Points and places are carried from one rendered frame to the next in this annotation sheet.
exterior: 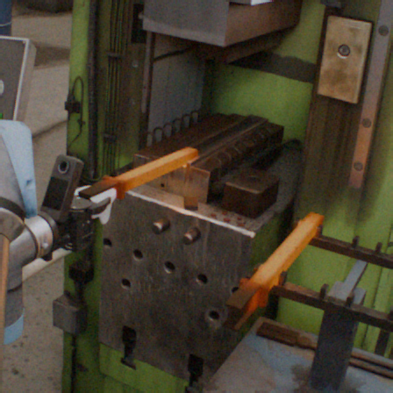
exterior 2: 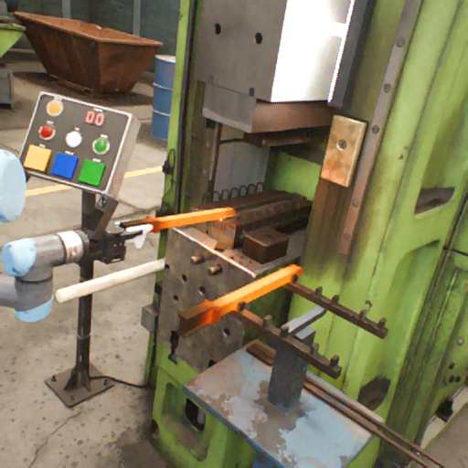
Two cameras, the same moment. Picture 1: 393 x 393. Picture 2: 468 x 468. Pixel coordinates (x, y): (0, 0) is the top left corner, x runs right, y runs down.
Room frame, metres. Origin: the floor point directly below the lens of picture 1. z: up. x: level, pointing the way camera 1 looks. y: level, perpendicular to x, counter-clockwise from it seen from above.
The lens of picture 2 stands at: (0.09, -0.35, 1.58)
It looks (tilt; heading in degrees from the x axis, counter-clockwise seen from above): 24 degrees down; 13
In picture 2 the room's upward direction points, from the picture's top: 9 degrees clockwise
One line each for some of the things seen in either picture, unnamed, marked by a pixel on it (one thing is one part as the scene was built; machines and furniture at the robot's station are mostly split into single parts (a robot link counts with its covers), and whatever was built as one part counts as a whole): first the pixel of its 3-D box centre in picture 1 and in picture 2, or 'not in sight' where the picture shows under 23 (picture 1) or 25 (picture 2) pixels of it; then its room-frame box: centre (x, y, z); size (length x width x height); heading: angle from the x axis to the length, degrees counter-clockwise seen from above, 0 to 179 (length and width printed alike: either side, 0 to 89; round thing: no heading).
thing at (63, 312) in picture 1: (70, 313); (154, 318); (1.76, 0.34, 0.36); 0.09 x 0.07 x 0.12; 63
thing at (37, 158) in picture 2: not in sight; (38, 158); (1.54, 0.71, 1.01); 0.07 x 0.05 x 0.07; 88
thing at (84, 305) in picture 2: not in sight; (86, 272); (1.67, 0.60, 0.54); 0.04 x 0.04 x 1.08; 63
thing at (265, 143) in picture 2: (242, 38); (283, 132); (1.70, -0.06, 1.24); 0.30 x 0.07 x 0.06; 153
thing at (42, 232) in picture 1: (32, 238); (69, 248); (1.04, 0.27, 1.01); 0.08 x 0.05 x 0.08; 63
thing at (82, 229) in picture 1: (60, 225); (99, 243); (1.11, 0.24, 1.00); 0.12 x 0.08 x 0.09; 153
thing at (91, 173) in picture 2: not in sight; (92, 173); (1.54, 0.51, 1.01); 0.07 x 0.05 x 0.07; 88
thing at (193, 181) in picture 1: (213, 149); (256, 212); (1.68, -0.02, 0.96); 0.42 x 0.20 x 0.09; 153
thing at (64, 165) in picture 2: not in sight; (65, 165); (1.54, 0.61, 1.01); 0.07 x 0.05 x 0.07; 88
